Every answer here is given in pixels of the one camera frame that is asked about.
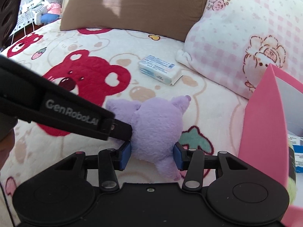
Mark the purple plush toy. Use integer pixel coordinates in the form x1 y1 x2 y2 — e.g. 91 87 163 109
105 95 191 181

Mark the pink storage box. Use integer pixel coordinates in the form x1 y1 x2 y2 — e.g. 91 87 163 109
238 65 302 226

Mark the green yarn ball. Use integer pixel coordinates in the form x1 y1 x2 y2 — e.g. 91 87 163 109
287 144 297 204

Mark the person's left hand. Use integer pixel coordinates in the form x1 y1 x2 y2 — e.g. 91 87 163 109
0 129 15 169

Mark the bear print blanket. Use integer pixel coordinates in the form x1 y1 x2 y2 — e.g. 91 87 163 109
1 21 247 226

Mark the grey plush toy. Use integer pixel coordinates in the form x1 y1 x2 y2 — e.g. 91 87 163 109
34 0 63 26

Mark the white blue soap box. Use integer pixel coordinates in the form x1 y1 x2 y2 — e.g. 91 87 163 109
138 55 183 85

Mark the pink checkered pillow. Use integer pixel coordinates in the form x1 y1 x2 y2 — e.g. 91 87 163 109
176 0 302 98

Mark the brown pillow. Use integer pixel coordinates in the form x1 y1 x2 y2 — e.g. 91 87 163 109
60 0 207 42

